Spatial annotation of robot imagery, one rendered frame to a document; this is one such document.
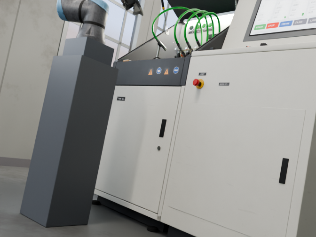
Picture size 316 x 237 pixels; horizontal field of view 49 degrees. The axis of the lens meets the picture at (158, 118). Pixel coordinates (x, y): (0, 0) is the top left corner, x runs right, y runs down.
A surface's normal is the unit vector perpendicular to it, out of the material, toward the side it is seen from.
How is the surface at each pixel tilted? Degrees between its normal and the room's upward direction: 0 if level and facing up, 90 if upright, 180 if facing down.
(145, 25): 90
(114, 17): 90
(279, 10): 76
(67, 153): 90
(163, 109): 90
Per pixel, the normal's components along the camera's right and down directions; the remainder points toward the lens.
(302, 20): -0.64, -0.41
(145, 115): -0.71, -0.18
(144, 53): 0.69, 0.07
